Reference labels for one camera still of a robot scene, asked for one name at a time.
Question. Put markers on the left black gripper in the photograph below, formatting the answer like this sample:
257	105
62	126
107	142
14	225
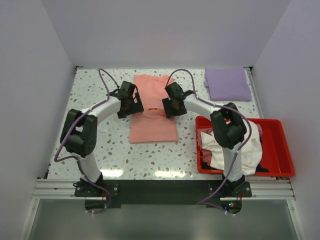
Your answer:
137	107

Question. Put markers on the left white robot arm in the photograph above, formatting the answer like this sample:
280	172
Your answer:
79	133

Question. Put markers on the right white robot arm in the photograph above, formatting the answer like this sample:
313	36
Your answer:
230	128

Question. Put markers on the folded purple t shirt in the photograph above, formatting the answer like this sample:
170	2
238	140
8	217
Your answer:
227	84

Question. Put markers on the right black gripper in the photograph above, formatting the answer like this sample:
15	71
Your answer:
169	112

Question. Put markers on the white t shirt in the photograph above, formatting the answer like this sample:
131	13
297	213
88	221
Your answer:
250	150

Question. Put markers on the red plastic bin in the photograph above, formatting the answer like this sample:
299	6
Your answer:
276	156

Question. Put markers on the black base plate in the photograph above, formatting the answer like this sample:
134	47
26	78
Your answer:
115	193

